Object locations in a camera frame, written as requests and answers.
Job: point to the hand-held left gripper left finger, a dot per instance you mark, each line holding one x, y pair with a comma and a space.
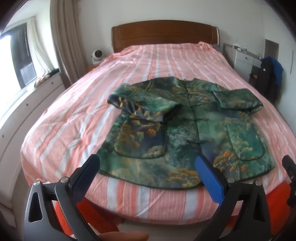
91, 167

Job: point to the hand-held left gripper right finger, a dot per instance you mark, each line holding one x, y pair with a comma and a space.
211, 183

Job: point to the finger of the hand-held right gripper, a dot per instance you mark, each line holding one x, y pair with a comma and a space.
291, 171

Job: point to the green printed jacket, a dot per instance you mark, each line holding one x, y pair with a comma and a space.
180, 143

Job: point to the white window seat cabinet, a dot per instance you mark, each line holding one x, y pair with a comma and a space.
34, 104

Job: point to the black and blue hanging jacket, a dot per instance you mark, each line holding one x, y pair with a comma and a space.
266, 78

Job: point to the wooden nightstand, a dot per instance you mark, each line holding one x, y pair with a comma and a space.
91, 67

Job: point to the pink striped bed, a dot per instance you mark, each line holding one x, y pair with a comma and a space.
150, 69

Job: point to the white desk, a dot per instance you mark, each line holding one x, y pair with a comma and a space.
241, 61

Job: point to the white sheer curtain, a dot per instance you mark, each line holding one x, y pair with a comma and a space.
39, 51

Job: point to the beige curtain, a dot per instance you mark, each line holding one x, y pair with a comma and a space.
64, 34

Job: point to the window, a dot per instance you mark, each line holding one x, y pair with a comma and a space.
20, 51

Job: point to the wooden headboard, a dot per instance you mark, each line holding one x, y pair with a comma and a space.
161, 32

